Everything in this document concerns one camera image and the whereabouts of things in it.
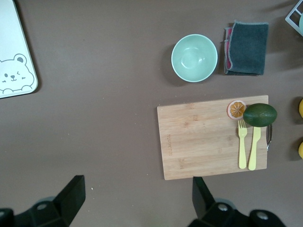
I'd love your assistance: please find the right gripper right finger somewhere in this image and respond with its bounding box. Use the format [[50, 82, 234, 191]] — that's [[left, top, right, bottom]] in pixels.
[[192, 176, 238, 227]]

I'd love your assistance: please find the white wire rack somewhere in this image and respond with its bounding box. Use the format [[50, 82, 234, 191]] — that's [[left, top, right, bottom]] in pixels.
[[285, 0, 303, 37]]

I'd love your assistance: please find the orange slice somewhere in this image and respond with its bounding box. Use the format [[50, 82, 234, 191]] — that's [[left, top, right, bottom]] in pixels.
[[227, 99, 247, 121]]

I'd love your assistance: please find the pale green bowl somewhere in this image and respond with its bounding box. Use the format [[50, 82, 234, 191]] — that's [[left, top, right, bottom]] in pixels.
[[171, 34, 218, 83]]

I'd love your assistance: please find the dark green avocado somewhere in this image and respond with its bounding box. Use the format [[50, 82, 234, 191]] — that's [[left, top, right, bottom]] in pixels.
[[243, 103, 278, 129]]

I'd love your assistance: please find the dark grey cloth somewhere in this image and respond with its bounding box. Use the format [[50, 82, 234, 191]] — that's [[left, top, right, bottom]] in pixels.
[[223, 21, 269, 76]]

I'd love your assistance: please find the pink cloth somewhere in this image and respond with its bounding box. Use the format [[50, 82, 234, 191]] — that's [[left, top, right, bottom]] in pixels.
[[224, 27, 234, 70]]

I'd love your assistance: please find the yellow plastic fork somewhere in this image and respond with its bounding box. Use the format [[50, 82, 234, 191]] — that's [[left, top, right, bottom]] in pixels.
[[237, 119, 248, 170]]

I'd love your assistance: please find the cream bear print tray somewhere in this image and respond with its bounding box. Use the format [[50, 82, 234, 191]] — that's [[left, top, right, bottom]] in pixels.
[[0, 0, 39, 99]]

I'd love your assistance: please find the small metal utensil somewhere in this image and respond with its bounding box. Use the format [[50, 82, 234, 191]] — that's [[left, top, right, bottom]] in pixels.
[[265, 124, 274, 152]]

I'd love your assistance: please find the bamboo cutting board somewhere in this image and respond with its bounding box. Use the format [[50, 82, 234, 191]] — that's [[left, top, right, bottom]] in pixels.
[[157, 95, 269, 181]]

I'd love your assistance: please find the yellow plastic knife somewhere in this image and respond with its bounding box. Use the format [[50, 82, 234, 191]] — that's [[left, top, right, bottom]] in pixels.
[[248, 126, 262, 171]]

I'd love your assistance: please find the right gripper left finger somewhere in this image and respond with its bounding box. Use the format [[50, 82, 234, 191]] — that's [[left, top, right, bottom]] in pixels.
[[14, 175, 86, 227]]

